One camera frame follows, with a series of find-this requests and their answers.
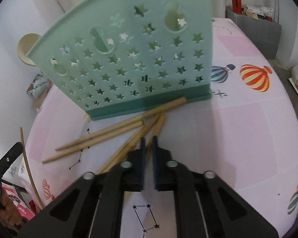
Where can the green plastic utensil holder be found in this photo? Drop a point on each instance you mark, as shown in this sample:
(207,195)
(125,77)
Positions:
(151,99)

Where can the cream spoon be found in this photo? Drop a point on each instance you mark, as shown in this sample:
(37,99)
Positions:
(27,47)

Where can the pink box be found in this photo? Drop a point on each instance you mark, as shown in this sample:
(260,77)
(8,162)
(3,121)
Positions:
(22,208)

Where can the person's left hand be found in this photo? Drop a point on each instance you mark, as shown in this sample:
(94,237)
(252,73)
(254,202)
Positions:
(7,208)

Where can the pink balloon print tablecloth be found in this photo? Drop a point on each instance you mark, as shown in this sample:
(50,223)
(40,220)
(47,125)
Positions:
(238,129)

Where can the wooden chopstick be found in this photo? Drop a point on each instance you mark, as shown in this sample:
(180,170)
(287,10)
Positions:
(160,124)
(139,134)
(168,106)
(89,138)
(77,149)

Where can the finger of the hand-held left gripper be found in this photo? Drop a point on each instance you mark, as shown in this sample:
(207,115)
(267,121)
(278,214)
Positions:
(7,160)

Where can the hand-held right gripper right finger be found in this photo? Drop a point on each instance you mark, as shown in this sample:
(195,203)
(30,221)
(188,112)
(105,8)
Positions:
(155,173)

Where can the thin wooden stick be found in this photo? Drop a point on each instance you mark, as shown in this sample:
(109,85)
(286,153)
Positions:
(26,163)

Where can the small clutter pile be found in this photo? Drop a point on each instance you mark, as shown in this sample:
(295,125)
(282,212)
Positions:
(259,11)

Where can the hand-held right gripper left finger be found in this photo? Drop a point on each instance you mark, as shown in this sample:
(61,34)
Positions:
(141,173)

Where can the open cardboard box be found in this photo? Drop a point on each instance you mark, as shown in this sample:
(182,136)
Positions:
(36,104)

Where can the grey box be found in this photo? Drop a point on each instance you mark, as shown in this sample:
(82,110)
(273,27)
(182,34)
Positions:
(258,37)

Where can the red bottle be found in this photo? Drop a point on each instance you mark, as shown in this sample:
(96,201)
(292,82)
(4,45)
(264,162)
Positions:
(236,2)

